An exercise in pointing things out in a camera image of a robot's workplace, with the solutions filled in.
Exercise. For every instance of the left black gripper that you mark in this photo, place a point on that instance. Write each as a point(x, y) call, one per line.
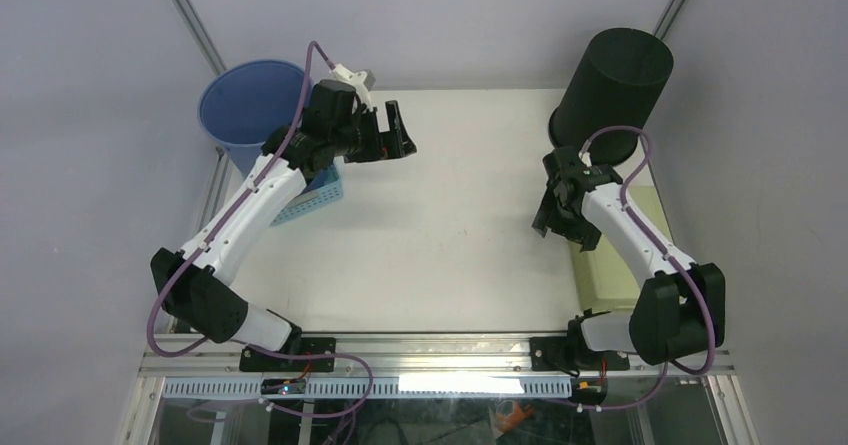
point(396, 129)

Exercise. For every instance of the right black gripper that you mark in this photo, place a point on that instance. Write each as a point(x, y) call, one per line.
point(583, 234)

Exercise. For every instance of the light blue perforated basket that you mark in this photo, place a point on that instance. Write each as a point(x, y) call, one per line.
point(325, 189)

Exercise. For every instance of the yellow-green perforated basket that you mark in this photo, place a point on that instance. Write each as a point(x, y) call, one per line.
point(602, 278)

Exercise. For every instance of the large black plastic bucket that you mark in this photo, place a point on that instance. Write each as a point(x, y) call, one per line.
point(617, 82)

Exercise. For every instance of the large blue plastic bucket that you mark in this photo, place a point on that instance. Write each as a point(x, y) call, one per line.
point(242, 107)

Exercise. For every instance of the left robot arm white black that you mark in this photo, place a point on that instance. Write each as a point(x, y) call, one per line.
point(194, 282)

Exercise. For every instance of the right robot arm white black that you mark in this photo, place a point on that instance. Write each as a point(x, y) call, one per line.
point(680, 309)

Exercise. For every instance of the orange object under table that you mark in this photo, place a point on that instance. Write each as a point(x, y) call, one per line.
point(510, 413)

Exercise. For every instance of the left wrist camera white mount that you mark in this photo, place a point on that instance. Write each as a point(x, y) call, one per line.
point(362, 81)

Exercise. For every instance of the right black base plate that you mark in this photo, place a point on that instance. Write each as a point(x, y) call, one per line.
point(561, 353)

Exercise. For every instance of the white slotted cable duct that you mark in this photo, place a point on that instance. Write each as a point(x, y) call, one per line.
point(405, 386)

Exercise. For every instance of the aluminium front rail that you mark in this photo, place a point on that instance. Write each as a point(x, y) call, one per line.
point(390, 354)

